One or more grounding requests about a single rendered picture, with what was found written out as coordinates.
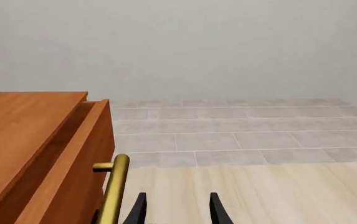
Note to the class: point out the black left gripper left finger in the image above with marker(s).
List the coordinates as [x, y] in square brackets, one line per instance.
[138, 213]

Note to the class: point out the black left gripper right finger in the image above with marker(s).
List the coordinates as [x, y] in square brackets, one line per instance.
[218, 213]

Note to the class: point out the wooden drawer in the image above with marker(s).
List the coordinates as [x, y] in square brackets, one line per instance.
[78, 154]

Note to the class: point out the wooden cabinet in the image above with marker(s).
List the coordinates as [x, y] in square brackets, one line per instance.
[19, 130]

